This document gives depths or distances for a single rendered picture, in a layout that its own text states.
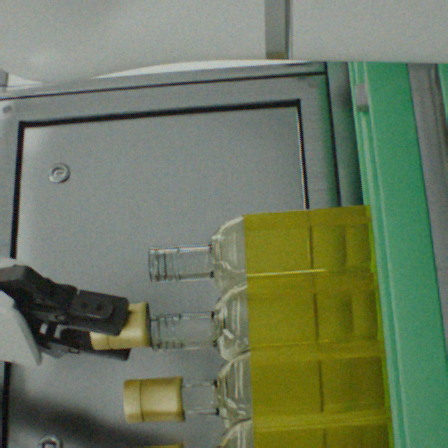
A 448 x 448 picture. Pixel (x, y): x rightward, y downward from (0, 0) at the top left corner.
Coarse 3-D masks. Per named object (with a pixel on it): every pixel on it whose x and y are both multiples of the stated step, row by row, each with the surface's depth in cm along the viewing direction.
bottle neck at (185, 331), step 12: (192, 312) 99; (204, 312) 98; (156, 324) 98; (168, 324) 98; (180, 324) 98; (192, 324) 98; (204, 324) 98; (156, 336) 98; (168, 336) 98; (180, 336) 98; (192, 336) 97; (204, 336) 97; (156, 348) 98; (168, 348) 98; (180, 348) 98; (192, 348) 98; (204, 348) 99
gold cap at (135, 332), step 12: (132, 312) 97; (144, 312) 97; (132, 324) 96; (144, 324) 96; (96, 336) 96; (108, 336) 97; (120, 336) 96; (132, 336) 96; (144, 336) 96; (96, 348) 97; (108, 348) 98
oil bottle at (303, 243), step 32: (224, 224) 100; (256, 224) 100; (288, 224) 99; (320, 224) 99; (352, 224) 99; (224, 256) 99; (256, 256) 98; (288, 256) 98; (320, 256) 98; (352, 256) 97; (224, 288) 100
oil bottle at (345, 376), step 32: (256, 352) 94; (288, 352) 94; (320, 352) 94; (352, 352) 94; (384, 352) 94; (224, 384) 94; (256, 384) 93; (288, 384) 93; (320, 384) 93; (352, 384) 92; (384, 384) 92; (224, 416) 94
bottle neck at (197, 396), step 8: (184, 384) 95; (192, 384) 95; (200, 384) 95; (208, 384) 95; (184, 392) 95; (192, 392) 95; (200, 392) 95; (208, 392) 95; (184, 400) 95; (192, 400) 95; (200, 400) 95; (208, 400) 95; (184, 408) 95; (192, 408) 95; (200, 408) 95; (208, 408) 95; (184, 416) 95; (192, 416) 95
